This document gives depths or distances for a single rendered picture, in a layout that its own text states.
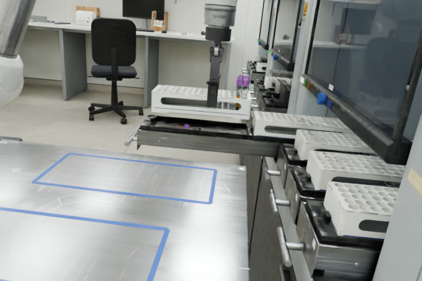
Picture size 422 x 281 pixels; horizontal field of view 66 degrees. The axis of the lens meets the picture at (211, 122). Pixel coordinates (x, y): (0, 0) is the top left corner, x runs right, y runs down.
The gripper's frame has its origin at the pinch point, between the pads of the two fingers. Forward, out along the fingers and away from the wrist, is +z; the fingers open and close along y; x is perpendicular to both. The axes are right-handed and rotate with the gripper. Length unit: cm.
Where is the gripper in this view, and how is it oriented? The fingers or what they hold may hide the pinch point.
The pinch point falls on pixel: (213, 95)
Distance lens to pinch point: 101.4
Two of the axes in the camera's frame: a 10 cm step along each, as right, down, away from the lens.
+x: 10.0, 0.9, -0.2
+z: -0.8, 9.5, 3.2
